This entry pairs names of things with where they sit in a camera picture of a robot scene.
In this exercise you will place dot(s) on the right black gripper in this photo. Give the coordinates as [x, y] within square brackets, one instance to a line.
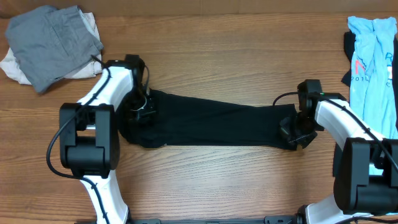
[296, 130]

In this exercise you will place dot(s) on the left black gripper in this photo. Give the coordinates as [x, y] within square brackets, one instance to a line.
[147, 114]

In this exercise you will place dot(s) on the black polo shirt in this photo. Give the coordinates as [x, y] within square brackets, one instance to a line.
[185, 121]

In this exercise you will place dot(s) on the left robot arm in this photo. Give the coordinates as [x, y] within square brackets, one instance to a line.
[89, 133]

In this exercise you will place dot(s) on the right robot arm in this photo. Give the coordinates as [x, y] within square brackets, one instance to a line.
[364, 164]

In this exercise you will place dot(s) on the black garment under pile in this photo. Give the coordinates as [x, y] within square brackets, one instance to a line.
[348, 46]

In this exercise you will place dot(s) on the light blue t-shirt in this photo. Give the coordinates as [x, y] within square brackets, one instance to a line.
[374, 48]

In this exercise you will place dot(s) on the grey folded trousers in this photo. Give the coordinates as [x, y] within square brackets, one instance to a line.
[50, 43]

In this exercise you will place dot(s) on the white folded garment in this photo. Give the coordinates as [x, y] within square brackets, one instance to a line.
[11, 68]

